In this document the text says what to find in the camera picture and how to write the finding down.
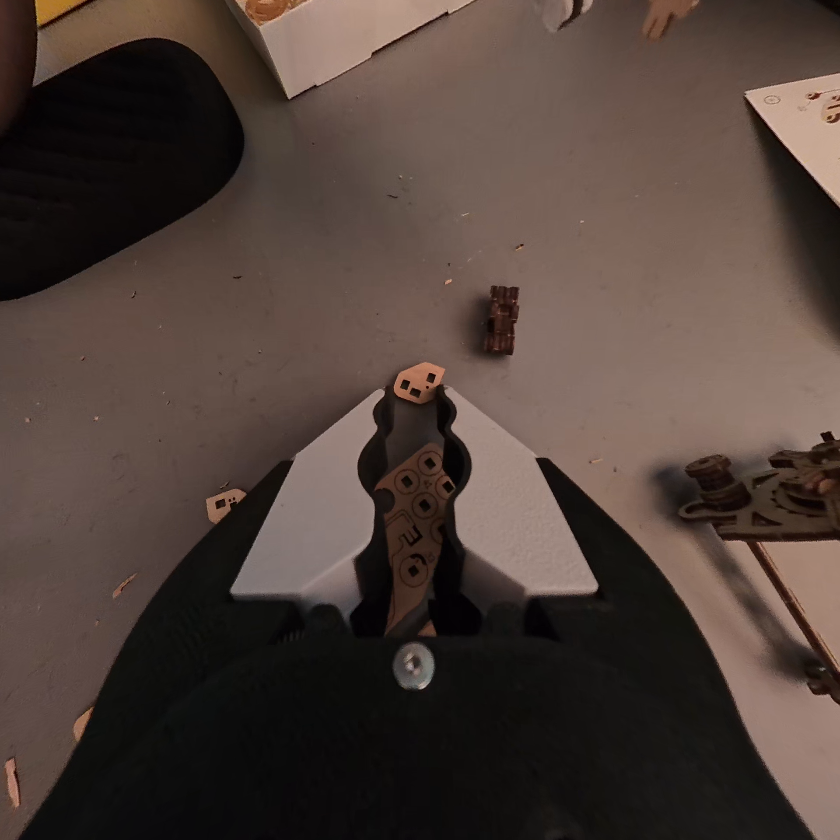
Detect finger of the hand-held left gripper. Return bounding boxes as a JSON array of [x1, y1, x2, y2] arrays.
[[535, 0, 595, 32]]

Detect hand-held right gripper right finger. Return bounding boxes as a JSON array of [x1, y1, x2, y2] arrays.
[[430, 386, 599, 636]]

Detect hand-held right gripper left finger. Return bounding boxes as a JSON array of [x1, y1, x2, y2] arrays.
[[231, 387, 392, 637]]

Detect small wooden part square holes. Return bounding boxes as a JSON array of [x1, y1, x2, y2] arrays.
[[394, 361, 446, 403], [205, 487, 248, 526]]

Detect laser-cut plywood parts sheet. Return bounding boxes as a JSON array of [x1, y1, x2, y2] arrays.
[[72, 443, 458, 744]]

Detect wooden gear mechanism model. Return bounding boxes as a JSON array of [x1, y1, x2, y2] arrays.
[[678, 430, 840, 707]]

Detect dark stacked wooden block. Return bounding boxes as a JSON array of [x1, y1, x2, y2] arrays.
[[483, 285, 521, 358]]

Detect white cardboard box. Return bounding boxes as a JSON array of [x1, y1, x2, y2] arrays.
[[223, 0, 475, 100]]

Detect assembly instruction booklet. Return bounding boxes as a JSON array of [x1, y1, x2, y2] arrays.
[[744, 73, 840, 208]]

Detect black seat cushion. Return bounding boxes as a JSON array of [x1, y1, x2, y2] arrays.
[[0, 37, 245, 303]]

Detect yellow flat object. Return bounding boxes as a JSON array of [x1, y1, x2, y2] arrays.
[[36, 0, 87, 28]]

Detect person's bare leg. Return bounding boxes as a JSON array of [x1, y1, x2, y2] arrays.
[[0, 0, 39, 139]]

